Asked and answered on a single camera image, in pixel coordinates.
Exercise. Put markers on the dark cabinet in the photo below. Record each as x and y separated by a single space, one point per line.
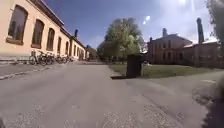
134 66

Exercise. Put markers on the big green tree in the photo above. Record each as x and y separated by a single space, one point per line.
123 38

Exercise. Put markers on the grey asphalt road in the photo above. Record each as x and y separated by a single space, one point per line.
83 96

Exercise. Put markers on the grass lawn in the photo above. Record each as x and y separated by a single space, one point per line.
166 70

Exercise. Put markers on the brick building with chimneys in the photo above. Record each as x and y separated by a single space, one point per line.
170 50

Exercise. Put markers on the row of parked bicycles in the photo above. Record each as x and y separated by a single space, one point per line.
46 59

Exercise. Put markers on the yellow building with arched windows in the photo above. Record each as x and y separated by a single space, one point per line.
30 20

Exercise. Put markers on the paved strip with kerb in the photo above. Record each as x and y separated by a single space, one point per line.
16 69

